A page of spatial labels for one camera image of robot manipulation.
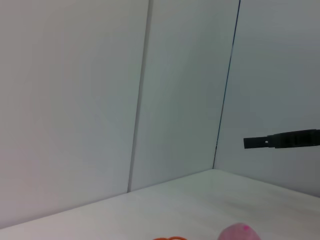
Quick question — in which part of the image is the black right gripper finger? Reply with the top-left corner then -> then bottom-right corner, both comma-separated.
243,129 -> 320,150

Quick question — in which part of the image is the pink peach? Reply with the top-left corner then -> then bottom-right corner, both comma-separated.
218,222 -> 262,240

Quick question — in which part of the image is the orange woven plastic basket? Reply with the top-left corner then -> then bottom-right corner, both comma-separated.
151,235 -> 189,240

